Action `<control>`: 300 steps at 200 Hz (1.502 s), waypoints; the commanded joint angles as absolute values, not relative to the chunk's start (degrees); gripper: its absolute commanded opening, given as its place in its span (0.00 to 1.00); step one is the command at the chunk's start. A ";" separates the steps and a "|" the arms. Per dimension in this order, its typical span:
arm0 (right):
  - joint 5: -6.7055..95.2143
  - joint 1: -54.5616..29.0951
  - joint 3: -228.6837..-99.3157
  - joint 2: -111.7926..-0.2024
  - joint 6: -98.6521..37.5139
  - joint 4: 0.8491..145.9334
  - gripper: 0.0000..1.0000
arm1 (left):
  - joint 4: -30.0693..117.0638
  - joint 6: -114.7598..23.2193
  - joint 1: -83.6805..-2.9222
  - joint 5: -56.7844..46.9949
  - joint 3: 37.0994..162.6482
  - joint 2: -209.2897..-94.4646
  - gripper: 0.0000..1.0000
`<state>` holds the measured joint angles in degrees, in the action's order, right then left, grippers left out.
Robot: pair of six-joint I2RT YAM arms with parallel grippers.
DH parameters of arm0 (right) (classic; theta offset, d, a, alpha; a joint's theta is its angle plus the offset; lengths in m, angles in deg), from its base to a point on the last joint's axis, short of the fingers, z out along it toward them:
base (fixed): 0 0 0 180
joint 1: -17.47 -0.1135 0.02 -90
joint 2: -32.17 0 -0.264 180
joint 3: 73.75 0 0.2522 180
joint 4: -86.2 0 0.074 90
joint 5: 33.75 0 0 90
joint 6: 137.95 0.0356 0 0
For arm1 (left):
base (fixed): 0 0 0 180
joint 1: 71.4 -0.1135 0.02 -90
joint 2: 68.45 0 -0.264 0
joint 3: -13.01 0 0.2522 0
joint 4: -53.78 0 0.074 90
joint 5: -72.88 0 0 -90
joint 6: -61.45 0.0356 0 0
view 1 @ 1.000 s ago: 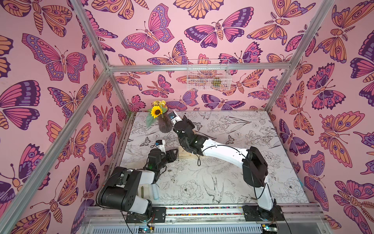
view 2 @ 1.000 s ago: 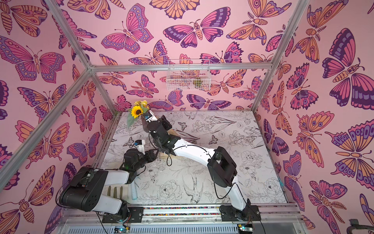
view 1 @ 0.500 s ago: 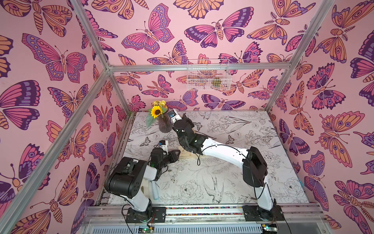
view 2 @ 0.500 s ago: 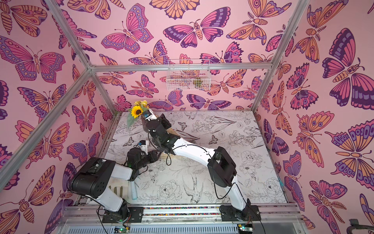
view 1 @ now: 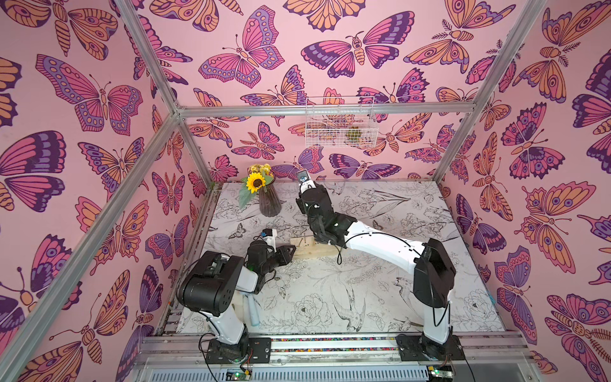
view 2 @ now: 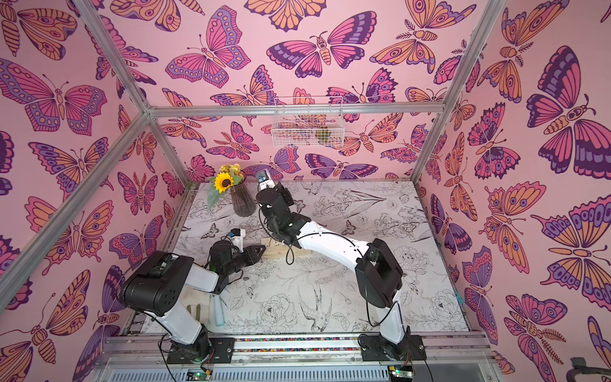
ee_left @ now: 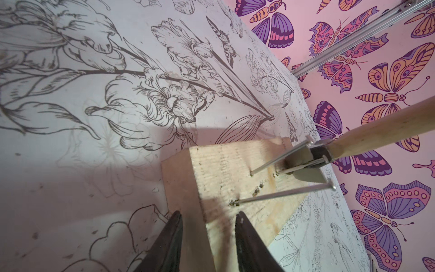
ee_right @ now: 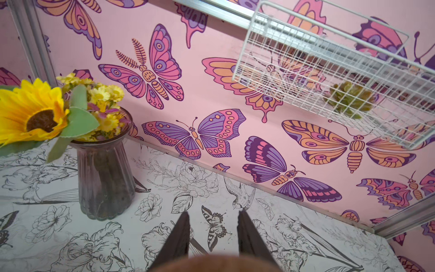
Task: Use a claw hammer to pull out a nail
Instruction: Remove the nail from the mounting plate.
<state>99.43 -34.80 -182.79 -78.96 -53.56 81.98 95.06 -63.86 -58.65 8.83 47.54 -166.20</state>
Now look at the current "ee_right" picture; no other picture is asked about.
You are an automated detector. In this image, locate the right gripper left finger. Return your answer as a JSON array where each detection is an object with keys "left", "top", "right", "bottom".
[{"left": 148, "top": 211, "right": 190, "bottom": 272}]

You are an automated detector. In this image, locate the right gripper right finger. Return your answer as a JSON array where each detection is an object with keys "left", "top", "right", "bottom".
[{"left": 237, "top": 210, "right": 278, "bottom": 266}]

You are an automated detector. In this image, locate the dark glass vase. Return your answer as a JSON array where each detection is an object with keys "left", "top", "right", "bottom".
[{"left": 70, "top": 108, "right": 135, "bottom": 221}]

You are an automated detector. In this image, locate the green plant in basket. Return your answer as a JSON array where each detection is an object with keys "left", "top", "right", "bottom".
[{"left": 323, "top": 81, "right": 377, "bottom": 120}]

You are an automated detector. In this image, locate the artificial sunflower bouquet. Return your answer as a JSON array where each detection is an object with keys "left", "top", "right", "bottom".
[{"left": 1, "top": 73, "right": 133, "bottom": 162}]

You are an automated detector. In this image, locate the white wire basket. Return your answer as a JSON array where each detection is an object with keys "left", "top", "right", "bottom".
[{"left": 232, "top": 1, "right": 435, "bottom": 150}]

